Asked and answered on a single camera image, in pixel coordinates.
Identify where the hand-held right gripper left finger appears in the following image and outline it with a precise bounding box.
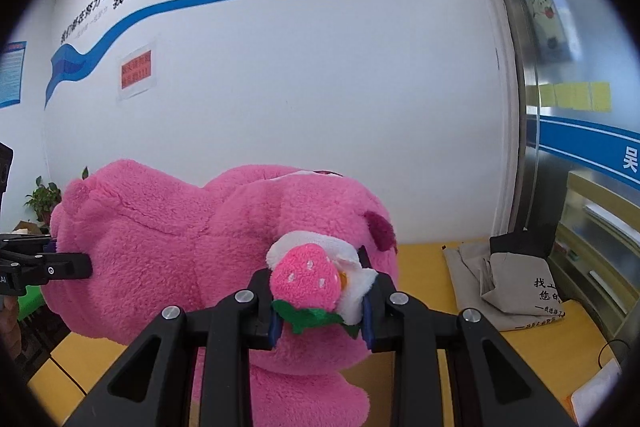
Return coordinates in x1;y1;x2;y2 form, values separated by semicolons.
65;269;285;427

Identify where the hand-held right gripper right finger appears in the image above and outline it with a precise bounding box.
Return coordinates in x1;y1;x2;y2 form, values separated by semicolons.
358;246;576;427

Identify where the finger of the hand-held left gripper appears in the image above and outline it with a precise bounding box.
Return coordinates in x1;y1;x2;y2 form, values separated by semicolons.
0;233;55;256
0;253;94;282

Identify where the pink plush bear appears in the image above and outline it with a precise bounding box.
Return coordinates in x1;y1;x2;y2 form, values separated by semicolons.
42;159;399;427

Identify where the person's left hand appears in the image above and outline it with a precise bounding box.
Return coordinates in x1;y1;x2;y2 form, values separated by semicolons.
0;296;23;360

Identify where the cardboard box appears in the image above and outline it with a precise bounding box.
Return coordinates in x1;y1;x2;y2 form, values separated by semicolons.
11;219;52;238

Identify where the potted green plant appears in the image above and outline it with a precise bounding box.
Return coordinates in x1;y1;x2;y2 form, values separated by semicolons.
24;166;91;226

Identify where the grey cloth bag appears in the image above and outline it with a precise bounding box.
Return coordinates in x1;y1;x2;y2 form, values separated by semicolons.
442;239;501;314

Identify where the beige canvas tote bag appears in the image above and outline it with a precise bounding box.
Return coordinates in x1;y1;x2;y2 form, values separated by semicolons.
481;224;569;333

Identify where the white paper sheet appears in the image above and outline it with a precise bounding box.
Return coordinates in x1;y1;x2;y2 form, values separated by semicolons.
567;358;624;425

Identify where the beige shelf cabinet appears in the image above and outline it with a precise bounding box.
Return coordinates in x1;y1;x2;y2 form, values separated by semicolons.
548;170;640;344

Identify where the row of yellow sticky notes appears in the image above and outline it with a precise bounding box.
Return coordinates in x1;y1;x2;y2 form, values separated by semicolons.
538;81;613;112

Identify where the cartoon sheep poster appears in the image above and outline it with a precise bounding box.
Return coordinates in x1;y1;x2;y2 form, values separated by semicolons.
515;0;576;62

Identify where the blue wall poster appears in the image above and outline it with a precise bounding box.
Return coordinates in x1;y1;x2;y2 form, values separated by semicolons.
0;40;28;108

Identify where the red and white wall notice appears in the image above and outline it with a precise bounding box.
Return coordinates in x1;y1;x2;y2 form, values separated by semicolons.
116;38;159;104

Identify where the black cable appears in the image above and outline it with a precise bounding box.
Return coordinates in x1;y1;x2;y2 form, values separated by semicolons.
598;338;632;369

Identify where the blue ribbon wall decal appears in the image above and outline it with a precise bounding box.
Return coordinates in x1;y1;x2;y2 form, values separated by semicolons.
44;0;409;110

